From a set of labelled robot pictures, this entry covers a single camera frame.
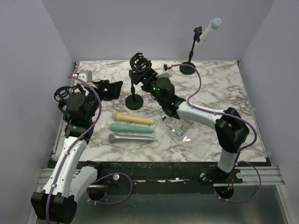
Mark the beige microphone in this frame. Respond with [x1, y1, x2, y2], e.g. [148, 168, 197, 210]
[112, 112, 154, 125]

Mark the black shock-mount round-base stand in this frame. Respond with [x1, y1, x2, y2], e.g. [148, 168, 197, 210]
[125, 52, 152, 111]

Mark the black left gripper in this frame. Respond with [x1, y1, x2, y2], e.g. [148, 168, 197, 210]
[85, 80, 122, 121]

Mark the aluminium frame rail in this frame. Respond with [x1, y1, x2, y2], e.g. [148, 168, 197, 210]
[236, 167, 285, 186]

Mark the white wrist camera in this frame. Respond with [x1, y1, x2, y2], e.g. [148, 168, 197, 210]
[71, 70, 93, 83]
[157, 64, 172, 78]

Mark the black clip microphone stand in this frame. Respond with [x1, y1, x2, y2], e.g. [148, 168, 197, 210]
[58, 101, 69, 119]

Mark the green microphone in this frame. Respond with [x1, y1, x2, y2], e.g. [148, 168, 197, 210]
[110, 123, 154, 133]

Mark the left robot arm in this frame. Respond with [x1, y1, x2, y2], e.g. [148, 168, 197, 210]
[31, 80, 123, 224]

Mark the grey microphone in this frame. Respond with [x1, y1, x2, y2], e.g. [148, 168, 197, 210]
[108, 133, 154, 142]

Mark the black tripod microphone stand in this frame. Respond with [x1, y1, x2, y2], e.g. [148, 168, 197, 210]
[54, 85, 78, 103]

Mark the clear screw organizer box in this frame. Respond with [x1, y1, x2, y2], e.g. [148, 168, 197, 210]
[161, 116, 212, 161]

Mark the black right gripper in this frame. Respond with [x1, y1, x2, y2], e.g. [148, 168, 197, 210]
[129, 67, 164, 106]

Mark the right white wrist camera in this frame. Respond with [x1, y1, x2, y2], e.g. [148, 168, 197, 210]
[157, 64, 172, 78]

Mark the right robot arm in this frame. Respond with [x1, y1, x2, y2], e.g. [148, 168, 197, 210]
[129, 68, 249, 183]

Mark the white microphone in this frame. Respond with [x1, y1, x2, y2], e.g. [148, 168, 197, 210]
[195, 18, 222, 46]

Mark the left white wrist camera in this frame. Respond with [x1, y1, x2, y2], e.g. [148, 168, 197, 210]
[71, 70, 93, 83]

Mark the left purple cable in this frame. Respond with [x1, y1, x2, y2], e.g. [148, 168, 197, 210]
[45, 74, 133, 222]

